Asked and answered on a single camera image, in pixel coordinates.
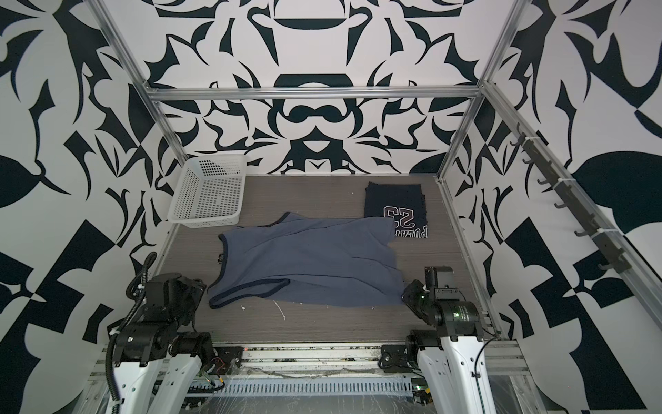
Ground navy tank top red trim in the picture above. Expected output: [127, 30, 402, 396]
[364, 182, 429, 239]

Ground grey blue printed tank top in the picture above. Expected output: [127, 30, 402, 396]
[208, 212, 404, 309]

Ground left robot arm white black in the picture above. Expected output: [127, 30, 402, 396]
[104, 273, 215, 413]

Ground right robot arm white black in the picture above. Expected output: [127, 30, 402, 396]
[402, 266, 497, 413]

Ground small green circuit board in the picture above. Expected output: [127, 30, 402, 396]
[412, 382, 433, 405]

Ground white plastic laundry basket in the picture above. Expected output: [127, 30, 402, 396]
[167, 154, 248, 229]

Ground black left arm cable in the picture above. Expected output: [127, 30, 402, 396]
[104, 252, 159, 414]

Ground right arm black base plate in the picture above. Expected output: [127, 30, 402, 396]
[378, 344, 412, 374]

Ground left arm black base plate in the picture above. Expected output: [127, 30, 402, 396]
[206, 346, 245, 376]

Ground white slotted cable duct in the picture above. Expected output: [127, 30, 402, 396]
[185, 378, 415, 398]

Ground aluminium frame enclosure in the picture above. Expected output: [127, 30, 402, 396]
[88, 1, 661, 324]

